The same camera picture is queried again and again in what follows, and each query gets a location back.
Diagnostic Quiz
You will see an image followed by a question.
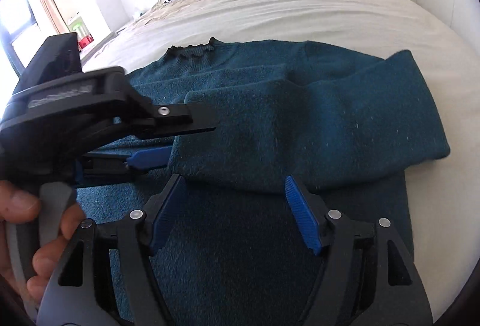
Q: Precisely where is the red box on shelf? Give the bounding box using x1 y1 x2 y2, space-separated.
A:
78 34 94 50

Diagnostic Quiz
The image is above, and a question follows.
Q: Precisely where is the beige bed cover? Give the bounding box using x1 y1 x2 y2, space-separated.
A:
85 0 479 318

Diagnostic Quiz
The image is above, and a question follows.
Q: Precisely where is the dark teal knit sweater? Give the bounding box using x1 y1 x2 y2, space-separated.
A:
78 39 450 325

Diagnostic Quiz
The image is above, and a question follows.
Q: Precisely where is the person's left hand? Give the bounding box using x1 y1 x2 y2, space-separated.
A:
1 180 86 304

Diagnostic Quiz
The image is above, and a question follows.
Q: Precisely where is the black framed window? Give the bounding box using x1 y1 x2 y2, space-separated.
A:
1 0 37 77

